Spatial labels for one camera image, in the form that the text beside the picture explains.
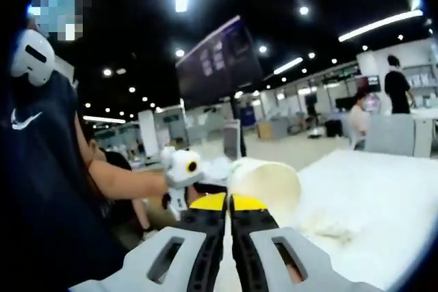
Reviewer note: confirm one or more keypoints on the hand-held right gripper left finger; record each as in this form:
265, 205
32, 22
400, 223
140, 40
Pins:
202, 254

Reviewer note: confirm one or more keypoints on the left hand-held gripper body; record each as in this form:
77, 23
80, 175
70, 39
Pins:
179, 172

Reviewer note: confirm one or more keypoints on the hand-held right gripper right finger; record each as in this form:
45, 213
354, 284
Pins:
253, 254

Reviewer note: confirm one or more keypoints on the white paper cup green print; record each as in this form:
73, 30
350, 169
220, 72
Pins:
267, 186

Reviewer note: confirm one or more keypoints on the pile of paper cups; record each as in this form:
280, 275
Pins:
328, 225

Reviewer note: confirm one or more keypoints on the small brown box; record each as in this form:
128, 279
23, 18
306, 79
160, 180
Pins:
265, 130

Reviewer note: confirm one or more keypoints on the large dark monitor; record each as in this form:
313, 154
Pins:
219, 63

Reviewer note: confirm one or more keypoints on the operator in dark shirt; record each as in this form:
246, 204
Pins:
41, 175

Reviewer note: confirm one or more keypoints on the grey partition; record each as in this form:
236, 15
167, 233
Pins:
393, 134

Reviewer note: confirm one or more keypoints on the white chest device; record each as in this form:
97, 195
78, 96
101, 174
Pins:
32, 59

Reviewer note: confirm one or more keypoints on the curved ceiling light strip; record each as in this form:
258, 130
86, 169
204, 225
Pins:
380, 25

